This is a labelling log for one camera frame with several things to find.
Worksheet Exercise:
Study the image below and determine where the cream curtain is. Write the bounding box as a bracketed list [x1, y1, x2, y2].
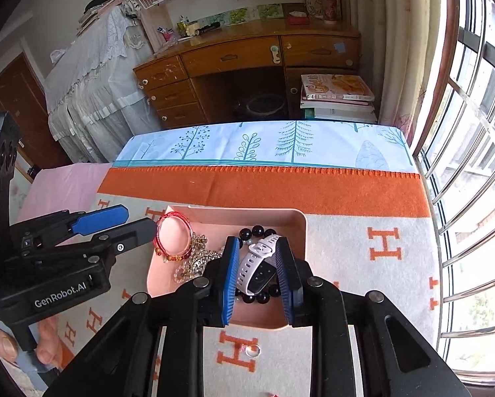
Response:
[342, 0, 455, 150]

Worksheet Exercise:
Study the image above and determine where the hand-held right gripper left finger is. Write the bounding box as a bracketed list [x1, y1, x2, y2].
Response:
[43, 236, 242, 397]

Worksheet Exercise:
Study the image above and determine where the patterned storage jar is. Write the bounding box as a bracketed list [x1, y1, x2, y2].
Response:
[305, 0, 341, 23]

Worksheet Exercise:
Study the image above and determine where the white lace cover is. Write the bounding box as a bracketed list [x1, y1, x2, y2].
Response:
[45, 6, 165, 164]

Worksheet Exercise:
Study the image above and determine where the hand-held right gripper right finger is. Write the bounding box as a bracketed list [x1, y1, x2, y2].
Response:
[275, 238, 473, 397]

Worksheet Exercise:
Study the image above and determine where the white wrist watch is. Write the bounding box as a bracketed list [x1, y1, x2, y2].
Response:
[235, 234, 282, 296]

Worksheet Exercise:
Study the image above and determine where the red cord bracelet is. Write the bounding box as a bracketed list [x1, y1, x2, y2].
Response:
[153, 212, 193, 262]

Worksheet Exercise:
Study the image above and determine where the wooden bookshelf hutch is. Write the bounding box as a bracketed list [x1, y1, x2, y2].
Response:
[121, 0, 343, 50]

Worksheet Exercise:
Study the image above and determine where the pile of books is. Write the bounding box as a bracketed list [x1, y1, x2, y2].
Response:
[76, 0, 124, 36]

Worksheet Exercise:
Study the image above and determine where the pink plastic box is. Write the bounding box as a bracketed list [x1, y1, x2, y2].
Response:
[147, 204, 309, 329]

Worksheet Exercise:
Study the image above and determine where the stack of books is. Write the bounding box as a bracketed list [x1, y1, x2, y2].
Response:
[300, 73, 378, 125]

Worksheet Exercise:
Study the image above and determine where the crystal hair comb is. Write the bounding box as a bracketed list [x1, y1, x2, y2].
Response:
[174, 234, 224, 284]

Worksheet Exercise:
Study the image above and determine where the metal window grille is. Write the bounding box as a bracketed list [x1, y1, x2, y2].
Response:
[413, 0, 495, 385]

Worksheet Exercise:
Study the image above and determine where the blue tree print tablecloth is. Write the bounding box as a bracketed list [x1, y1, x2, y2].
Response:
[113, 121, 415, 172]

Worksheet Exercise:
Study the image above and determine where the dark round pot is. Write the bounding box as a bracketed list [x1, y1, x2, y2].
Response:
[243, 93, 285, 118]

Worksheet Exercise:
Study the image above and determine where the brown wooden door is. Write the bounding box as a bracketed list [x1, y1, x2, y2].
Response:
[0, 52, 72, 174]

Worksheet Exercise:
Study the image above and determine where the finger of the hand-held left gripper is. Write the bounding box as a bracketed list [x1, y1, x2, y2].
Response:
[10, 204, 129, 253]
[32, 218, 158, 269]

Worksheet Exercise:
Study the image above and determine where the pink bed sheet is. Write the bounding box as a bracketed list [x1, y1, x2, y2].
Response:
[16, 162, 113, 224]

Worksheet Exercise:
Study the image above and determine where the wooden desk with drawers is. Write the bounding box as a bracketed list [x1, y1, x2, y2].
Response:
[132, 19, 361, 130]

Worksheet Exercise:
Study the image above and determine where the orange and grey patterned blanket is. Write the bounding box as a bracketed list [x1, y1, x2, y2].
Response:
[49, 166, 442, 397]

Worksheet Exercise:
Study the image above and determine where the black bead bracelet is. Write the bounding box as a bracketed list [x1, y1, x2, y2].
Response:
[233, 225, 283, 304]

